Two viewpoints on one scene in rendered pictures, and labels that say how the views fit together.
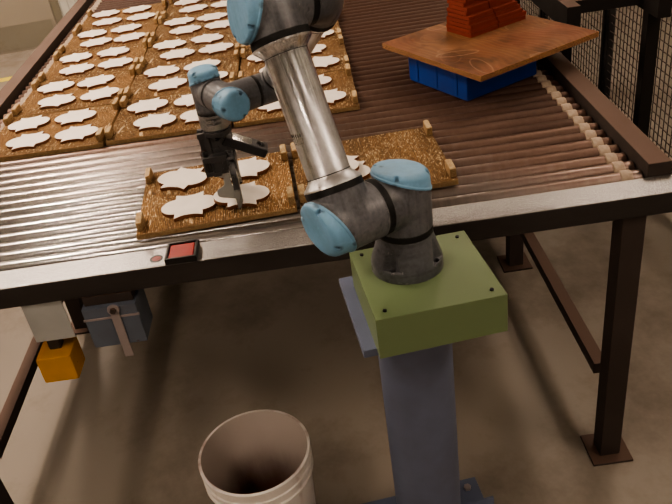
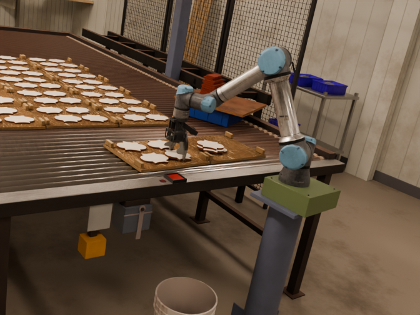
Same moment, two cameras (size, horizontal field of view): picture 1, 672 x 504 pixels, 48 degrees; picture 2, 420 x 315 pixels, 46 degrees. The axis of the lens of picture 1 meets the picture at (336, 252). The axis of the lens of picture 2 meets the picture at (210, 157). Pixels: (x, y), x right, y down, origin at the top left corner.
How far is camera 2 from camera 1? 1.63 m
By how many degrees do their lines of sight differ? 39
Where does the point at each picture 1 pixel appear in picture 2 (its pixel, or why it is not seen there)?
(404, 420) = (279, 259)
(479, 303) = (334, 193)
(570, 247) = (220, 212)
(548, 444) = not seen: hidden behind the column
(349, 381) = (156, 279)
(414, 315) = (319, 197)
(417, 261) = (307, 177)
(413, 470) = (274, 289)
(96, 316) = (131, 212)
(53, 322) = (102, 217)
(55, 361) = (97, 243)
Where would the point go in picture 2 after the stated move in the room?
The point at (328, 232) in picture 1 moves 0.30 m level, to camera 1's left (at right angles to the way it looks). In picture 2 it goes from (302, 157) to (250, 162)
